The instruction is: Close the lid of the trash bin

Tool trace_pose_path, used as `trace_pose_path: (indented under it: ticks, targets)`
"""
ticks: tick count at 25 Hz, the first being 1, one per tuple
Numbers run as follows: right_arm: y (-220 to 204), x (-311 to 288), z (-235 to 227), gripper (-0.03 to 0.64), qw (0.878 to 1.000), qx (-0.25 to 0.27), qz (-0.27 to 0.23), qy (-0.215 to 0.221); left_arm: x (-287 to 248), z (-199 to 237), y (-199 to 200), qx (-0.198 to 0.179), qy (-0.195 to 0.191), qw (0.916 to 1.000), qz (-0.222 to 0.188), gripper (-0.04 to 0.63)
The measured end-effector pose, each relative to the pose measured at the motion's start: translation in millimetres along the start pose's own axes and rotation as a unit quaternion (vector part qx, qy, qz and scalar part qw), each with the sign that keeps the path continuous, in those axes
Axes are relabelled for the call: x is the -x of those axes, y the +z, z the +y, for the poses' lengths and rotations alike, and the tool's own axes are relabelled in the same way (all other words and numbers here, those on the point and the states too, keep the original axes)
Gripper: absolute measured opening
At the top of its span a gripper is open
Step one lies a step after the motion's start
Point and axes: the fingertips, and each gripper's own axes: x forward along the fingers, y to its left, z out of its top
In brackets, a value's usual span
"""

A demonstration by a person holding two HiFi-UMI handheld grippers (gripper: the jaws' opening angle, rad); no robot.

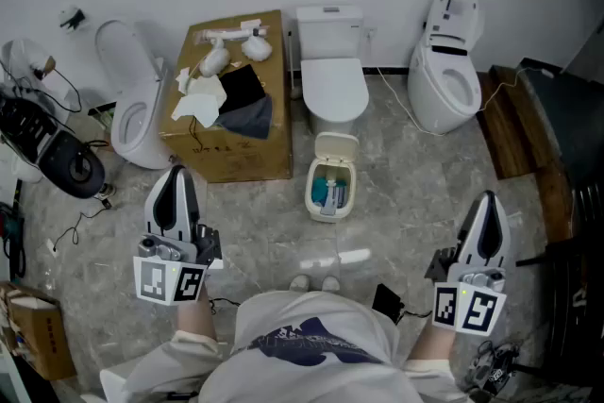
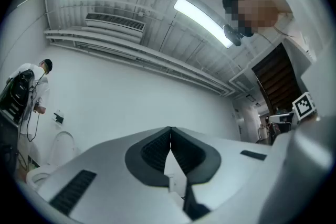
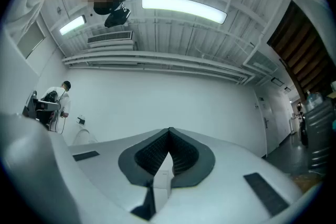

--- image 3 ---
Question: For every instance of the brown wooden slat ceiling panel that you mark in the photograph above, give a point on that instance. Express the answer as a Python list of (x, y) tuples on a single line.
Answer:
[(302, 44)]

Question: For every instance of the white ceiling pipes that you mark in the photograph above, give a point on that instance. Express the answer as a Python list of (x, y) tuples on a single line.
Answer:
[(157, 60)]

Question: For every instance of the white ceiling vent grille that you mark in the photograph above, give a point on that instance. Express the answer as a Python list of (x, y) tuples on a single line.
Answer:
[(262, 61)]

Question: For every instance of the black and white wall socket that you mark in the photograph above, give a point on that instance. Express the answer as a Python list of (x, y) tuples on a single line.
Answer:
[(81, 120)]

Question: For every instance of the white door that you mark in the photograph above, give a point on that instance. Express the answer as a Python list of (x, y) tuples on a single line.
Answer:
[(265, 128)]

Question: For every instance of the white toilet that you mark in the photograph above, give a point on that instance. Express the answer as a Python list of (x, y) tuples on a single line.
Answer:
[(83, 137)]

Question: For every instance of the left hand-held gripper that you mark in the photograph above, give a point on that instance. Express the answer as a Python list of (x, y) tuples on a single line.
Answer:
[(31, 107)]

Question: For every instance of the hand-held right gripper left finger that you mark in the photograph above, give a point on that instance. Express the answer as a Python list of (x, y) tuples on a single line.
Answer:
[(105, 173)]

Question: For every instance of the white air conditioner vent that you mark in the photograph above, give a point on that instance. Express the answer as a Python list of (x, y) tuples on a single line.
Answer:
[(110, 37)]

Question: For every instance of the frosted wall window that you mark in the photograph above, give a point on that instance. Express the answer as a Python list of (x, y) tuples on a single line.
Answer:
[(30, 39)]

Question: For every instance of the large water jug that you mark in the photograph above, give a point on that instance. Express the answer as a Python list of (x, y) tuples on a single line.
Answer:
[(315, 101)]

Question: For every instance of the black head-worn camera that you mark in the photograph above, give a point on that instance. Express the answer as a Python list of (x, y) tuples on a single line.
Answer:
[(116, 18)]

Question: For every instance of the long ceiling light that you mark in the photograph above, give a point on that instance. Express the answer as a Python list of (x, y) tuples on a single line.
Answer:
[(183, 8)]

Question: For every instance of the short ceiling light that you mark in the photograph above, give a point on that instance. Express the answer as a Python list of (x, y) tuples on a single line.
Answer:
[(72, 25)]

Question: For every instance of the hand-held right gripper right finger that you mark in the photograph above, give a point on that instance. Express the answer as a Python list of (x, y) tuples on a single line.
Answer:
[(223, 191)]

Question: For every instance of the grey ribbed container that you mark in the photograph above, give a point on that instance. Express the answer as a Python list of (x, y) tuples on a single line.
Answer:
[(319, 136)]

